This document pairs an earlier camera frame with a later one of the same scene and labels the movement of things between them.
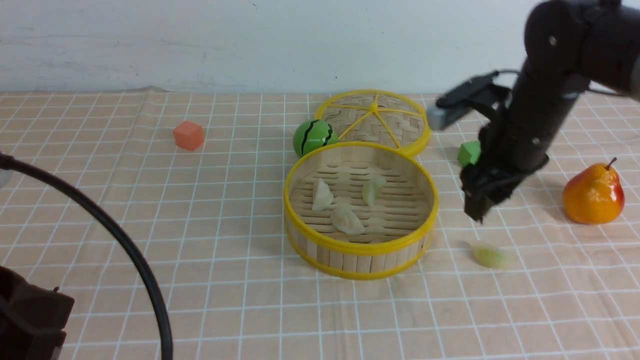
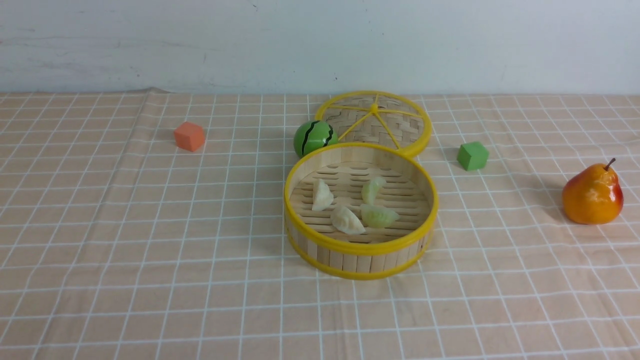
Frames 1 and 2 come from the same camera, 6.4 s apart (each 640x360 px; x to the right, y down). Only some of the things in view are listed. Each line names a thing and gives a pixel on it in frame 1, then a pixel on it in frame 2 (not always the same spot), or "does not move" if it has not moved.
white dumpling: [345, 220] does not move
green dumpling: [372, 188] does not move
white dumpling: [324, 197] does not move
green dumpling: [488, 256] → [377, 216]
